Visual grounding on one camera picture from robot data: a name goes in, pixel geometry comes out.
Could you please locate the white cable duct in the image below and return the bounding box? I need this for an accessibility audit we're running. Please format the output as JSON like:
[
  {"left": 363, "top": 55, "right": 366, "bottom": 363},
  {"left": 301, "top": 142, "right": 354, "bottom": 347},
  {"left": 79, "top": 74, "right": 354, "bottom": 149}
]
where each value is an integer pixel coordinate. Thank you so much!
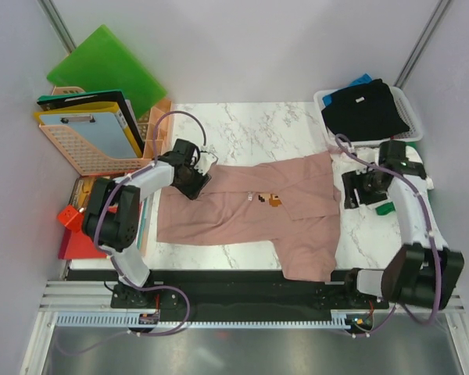
[{"left": 55, "top": 309, "right": 371, "bottom": 330}]

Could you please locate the white laundry basket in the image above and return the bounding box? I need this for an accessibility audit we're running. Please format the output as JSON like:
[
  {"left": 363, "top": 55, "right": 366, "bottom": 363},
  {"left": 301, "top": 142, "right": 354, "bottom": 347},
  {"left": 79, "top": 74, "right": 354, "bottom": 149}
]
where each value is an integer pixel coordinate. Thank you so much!
[{"left": 313, "top": 86, "right": 424, "bottom": 150}]

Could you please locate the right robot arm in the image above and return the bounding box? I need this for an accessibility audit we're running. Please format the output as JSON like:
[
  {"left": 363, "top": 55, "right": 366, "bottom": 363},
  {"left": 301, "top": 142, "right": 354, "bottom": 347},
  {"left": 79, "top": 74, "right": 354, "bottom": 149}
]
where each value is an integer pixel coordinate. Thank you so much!
[{"left": 342, "top": 140, "right": 464, "bottom": 312}]

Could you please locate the brown book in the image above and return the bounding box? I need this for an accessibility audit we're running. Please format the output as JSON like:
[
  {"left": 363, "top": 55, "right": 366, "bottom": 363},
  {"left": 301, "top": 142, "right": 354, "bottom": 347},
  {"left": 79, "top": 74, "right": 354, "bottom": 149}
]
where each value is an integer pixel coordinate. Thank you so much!
[{"left": 68, "top": 176, "right": 97, "bottom": 209}]

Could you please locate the red folder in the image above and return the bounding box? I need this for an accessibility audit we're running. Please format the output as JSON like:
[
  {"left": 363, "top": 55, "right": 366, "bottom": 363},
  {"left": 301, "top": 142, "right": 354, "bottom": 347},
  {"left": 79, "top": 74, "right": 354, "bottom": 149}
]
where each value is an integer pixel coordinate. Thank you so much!
[{"left": 57, "top": 195, "right": 153, "bottom": 260}]

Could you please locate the blue clipboard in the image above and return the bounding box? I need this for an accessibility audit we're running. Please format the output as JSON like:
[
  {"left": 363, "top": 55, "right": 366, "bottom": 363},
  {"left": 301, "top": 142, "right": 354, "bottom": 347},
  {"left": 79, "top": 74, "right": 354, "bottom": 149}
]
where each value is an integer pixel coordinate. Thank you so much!
[{"left": 39, "top": 112, "right": 138, "bottom": 159}]

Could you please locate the pink t shirt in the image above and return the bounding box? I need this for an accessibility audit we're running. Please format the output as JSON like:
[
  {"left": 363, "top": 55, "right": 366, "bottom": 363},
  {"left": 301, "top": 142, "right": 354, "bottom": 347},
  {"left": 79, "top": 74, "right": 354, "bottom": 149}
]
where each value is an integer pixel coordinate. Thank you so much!
[{"left": 156, "top": 152, "right": 341, "bottom": 282}]

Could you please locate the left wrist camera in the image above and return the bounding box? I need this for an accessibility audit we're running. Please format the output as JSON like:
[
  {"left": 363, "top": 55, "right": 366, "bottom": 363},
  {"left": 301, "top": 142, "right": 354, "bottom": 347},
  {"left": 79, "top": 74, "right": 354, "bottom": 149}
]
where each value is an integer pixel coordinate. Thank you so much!
[{"left": 195, "top": 148, "right": 218, "bottom": 175}]

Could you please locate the green t shirt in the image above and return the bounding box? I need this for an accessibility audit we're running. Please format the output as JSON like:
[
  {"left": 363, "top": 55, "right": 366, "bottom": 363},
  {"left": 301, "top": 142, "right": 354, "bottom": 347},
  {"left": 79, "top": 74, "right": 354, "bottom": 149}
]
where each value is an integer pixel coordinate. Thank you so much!
[{"left": 375, "top": 140, "right": 409, "bottom": 216}]

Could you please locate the black folder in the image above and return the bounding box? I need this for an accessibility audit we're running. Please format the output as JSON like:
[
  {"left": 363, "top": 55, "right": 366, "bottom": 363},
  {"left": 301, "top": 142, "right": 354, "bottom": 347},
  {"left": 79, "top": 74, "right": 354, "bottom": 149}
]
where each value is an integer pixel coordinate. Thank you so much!
[{"left": 37, "top": 90, "right": 140, "bottom": 136}]

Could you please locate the pink file rack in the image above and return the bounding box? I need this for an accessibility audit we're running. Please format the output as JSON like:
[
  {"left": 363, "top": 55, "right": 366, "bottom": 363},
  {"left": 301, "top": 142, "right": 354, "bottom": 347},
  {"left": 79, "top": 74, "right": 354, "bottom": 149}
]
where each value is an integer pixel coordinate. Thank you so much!
[{"left": 37, "top": 84, "right": 153, "bottom": 177}]

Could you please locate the green plastic folder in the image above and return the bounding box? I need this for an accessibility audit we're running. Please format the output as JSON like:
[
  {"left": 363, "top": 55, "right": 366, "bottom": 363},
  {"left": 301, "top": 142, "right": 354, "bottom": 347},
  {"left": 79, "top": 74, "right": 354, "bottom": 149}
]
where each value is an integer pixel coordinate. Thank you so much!
[{"left": 47, "top": 25, "right": 167, "bottom": 117}]

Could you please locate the orange desk organizer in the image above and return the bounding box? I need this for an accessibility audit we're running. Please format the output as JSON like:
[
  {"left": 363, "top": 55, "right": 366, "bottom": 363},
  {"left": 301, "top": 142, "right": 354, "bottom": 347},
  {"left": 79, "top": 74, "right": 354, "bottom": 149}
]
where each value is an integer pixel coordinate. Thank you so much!
[{"left": 138, "top": 97, "right": 175, "bottom": 159}]

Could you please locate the yellow folder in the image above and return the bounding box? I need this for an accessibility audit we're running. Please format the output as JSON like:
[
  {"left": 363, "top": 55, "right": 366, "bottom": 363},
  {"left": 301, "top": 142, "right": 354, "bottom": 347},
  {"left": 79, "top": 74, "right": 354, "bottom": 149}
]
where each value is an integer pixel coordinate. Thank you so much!
[{"left": 34, "top": 102, "right": 143, "bottom": 158}]

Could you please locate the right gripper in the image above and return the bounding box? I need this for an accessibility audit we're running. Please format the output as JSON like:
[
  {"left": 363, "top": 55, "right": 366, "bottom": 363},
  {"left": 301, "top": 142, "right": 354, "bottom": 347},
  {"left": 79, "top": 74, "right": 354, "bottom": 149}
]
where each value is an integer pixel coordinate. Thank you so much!
[{"left": 340, "top": 166, "right": 388, "bottom": 209}]

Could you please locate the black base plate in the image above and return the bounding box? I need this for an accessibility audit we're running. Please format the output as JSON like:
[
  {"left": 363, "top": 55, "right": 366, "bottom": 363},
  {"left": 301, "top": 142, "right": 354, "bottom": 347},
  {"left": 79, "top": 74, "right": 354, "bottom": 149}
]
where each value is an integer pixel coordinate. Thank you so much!
[{"left": 67, "top": 270, "right": 388, "bottom": 319}]

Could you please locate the aluminium frame rail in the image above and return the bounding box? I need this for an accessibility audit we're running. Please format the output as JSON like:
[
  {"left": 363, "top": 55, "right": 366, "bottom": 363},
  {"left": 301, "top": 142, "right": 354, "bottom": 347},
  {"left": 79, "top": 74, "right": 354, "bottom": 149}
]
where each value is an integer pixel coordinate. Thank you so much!
[{"left": 39, "top": 280, "right": 466, "bottom": 315}]

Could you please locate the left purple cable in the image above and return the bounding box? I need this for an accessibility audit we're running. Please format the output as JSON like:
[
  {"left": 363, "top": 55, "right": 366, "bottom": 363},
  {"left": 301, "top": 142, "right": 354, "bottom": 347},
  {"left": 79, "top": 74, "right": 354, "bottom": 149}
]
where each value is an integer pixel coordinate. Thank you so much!
[{"left": 91, "top": 110, "right": 192, "bottom": 337}]

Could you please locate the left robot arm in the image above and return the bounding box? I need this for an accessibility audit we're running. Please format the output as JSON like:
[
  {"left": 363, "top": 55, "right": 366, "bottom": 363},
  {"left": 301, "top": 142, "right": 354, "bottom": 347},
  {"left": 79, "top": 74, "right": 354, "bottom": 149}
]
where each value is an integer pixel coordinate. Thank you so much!
[{"left": 81, "top": 139, "right": 218, "bottom": 307}]

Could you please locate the white t shirt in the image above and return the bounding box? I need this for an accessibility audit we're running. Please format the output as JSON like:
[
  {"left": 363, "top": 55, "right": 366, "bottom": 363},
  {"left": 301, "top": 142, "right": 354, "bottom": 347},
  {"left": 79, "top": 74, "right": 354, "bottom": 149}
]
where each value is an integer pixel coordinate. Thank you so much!
[{"left": 339, "top": 143, "right": 434, "bottom": 206}]

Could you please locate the red cube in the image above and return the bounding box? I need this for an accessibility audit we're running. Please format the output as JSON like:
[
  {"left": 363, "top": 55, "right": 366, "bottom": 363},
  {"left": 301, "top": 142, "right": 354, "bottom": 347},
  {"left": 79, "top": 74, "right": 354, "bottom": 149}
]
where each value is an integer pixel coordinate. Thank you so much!
[{"left": 57, "top": 205, "right": 84, "bottom": 233}]

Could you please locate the black t shirt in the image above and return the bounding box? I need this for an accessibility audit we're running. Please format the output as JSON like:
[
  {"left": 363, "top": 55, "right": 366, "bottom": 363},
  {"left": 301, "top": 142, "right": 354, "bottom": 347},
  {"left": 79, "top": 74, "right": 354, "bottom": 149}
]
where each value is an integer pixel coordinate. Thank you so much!
[{"left": 321, "top": 79, "right": 409, "bottom": 141}]

